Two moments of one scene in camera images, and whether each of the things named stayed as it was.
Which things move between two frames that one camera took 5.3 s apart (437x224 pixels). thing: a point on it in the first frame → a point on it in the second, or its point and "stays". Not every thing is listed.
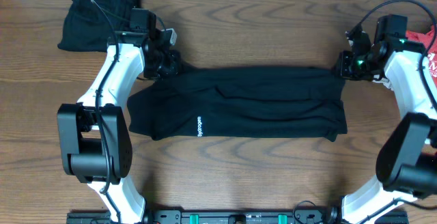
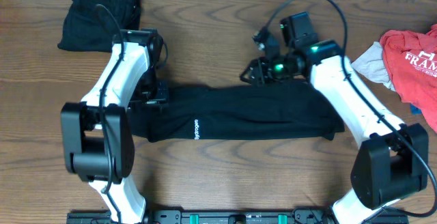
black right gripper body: [358, 66] → [275, 70]
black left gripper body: [162, 65] → [148, 91]
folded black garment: [97, 9] stays
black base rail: [206, 216] stays
